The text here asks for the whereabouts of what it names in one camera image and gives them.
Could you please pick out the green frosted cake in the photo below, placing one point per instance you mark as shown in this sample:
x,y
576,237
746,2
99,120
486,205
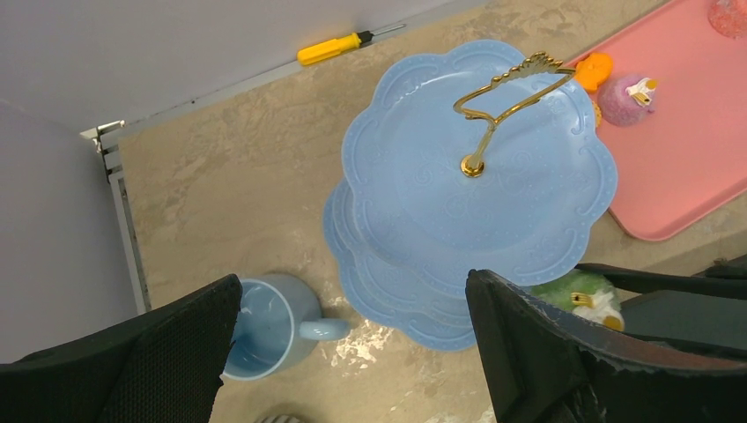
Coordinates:
x,y
585,294

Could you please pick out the small purple cake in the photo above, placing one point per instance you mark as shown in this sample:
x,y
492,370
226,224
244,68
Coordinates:
x,y
627,100

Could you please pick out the yellow handled screwdriver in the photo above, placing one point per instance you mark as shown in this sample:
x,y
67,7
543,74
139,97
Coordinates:
x,y
335,47

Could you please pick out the pink serving tray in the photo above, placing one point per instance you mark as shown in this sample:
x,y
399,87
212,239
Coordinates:
x,y
689,157

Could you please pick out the blue three-tier cake stand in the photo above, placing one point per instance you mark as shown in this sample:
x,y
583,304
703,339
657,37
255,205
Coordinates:
x,y
479,158

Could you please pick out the orange flower cookie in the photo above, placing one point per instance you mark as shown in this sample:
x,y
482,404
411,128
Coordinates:
x,y
593,71

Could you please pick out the pink sprinkled cake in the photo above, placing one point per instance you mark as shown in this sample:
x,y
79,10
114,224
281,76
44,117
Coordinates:
x,y
728,18

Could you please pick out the orange round cookie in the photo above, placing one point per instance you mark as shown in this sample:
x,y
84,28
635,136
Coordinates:
x,y
598,114

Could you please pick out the blue ceramic mug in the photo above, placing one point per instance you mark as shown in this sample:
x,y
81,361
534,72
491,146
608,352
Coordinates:
x,y
279,324

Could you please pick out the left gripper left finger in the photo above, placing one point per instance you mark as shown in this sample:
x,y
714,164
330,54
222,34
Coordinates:
x,y
162,366

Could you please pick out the aluminium frame rail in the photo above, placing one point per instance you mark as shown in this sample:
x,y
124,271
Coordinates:
x,y
108,150

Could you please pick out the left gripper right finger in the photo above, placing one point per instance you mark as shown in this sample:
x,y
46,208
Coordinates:
x,y
544,364

